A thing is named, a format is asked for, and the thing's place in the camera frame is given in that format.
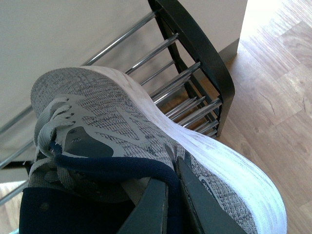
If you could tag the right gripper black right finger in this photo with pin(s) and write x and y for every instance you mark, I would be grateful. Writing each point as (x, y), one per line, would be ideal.
(200, 211)

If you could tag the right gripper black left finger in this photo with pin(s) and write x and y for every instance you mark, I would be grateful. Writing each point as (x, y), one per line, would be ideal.
(149, 216)

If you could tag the grey sneaker with pull tab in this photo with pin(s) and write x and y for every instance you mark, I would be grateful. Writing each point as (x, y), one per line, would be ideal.
(251, 200)

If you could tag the black metal shoe rack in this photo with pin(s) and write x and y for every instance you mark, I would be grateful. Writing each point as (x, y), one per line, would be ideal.
(195, 48)

